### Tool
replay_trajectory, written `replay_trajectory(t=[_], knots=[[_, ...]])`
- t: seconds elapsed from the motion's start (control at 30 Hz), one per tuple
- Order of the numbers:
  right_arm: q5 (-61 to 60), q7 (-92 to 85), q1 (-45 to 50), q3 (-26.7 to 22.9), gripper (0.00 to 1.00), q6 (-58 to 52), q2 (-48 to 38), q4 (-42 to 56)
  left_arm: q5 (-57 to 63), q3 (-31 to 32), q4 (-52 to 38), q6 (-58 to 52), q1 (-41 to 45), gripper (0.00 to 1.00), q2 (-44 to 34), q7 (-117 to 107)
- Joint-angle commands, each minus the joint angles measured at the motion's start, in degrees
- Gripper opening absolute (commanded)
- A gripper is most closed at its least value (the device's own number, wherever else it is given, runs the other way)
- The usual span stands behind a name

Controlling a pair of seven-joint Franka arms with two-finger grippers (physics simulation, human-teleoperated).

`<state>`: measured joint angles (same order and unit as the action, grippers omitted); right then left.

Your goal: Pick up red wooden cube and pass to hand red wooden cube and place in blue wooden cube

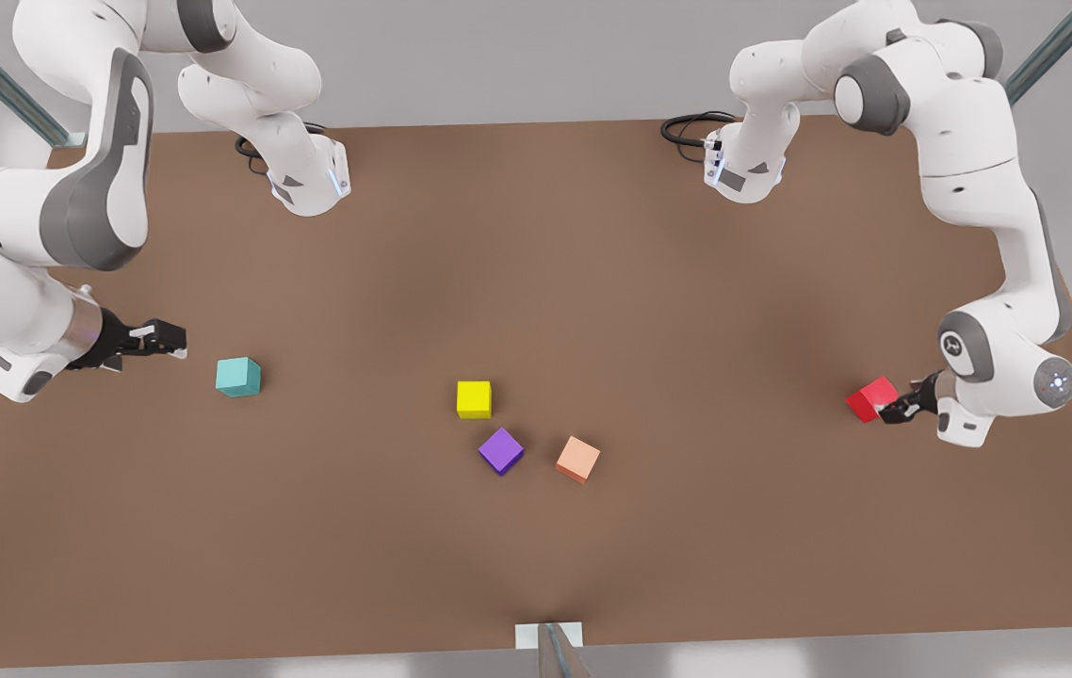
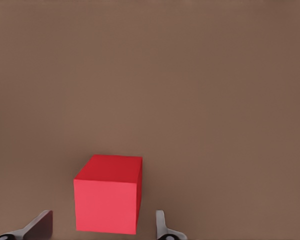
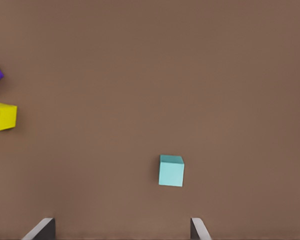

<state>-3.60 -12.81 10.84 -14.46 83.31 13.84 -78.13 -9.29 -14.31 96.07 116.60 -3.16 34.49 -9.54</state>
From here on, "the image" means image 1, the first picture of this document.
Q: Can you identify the peach wooden cube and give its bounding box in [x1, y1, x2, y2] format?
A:
[555, 435, 602, 485]

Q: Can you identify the red wooden cube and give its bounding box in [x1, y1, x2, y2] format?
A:
[844, 376, 901, 425]

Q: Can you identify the purple wooden cube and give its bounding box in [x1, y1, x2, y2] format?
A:
[478, 427, 526, 477]

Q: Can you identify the yellow wooden cube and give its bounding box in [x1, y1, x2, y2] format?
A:
[456, 379, 493, 421]

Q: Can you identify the teal wooden cube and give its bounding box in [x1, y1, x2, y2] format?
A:
[215, 356, 263, 399]

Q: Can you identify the black cable loop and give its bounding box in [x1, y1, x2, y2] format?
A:
[660, 110, 738, 165]
[234, 121, 328, 177]

